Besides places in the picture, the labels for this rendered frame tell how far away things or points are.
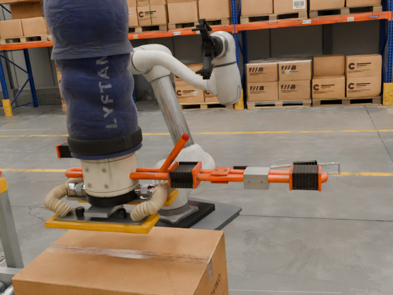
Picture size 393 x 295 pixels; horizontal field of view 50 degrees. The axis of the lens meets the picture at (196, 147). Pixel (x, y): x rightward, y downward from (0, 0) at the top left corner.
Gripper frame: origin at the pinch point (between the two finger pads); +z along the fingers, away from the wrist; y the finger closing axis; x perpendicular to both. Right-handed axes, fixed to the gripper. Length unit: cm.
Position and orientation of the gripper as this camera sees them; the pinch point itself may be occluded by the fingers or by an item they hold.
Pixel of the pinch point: (198, 51)
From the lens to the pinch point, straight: 141.3
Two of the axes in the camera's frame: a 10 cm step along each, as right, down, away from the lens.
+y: 0.9, 9.6, 2.8
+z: -2.7, 2.9, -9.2
